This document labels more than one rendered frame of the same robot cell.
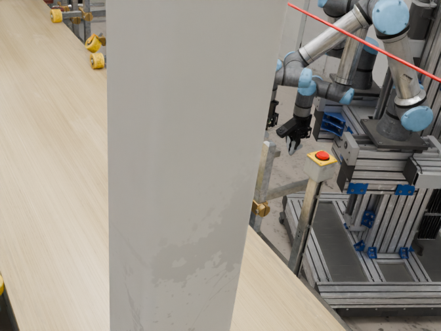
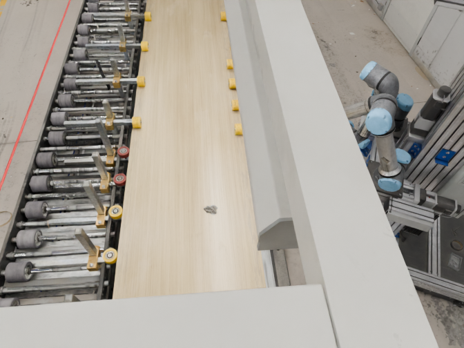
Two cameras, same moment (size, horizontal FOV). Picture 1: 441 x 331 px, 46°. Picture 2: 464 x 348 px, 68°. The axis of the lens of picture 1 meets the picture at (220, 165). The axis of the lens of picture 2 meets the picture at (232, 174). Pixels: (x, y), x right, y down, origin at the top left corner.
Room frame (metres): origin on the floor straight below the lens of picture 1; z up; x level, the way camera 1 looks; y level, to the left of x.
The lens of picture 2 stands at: (0.43, -0.44, 2.72)
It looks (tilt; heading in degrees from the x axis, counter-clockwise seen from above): 54 degrees down; 26
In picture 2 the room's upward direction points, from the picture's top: 4 degrees clockwise
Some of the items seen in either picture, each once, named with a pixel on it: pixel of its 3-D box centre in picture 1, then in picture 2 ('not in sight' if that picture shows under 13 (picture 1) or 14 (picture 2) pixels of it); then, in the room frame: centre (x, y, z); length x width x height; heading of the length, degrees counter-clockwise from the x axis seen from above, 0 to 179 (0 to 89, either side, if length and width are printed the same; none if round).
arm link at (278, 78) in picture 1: (270, 73); not in sight; (1.85, -0.14, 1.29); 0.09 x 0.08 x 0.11; 91
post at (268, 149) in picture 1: (260, 195); not in sight; (1.62, -0.17, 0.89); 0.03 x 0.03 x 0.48; 35
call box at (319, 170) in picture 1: (319, 167); not in sight; (1.41, -0.31, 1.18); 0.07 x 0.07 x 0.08; 35
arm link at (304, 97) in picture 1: (306, 93); not in sight; (2.09, -0.33, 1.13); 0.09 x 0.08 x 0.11; 158
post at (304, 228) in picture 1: (304, 229); not in sight; (1.41, -0.31, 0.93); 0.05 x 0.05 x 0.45; 35
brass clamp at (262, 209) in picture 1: (254, 201); not in sight; (1.64, -0.15, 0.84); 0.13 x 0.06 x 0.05; 35
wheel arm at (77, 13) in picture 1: (94, 12); not in sight; (3.33, 0.95, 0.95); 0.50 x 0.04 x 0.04; 125
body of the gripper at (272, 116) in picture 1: (265, 111); not in sight; (1.85, -0.15, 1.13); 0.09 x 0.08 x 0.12; 55
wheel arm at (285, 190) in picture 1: (271, 194); not in sight; (1.71, -0.22, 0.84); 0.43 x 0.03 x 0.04; 125
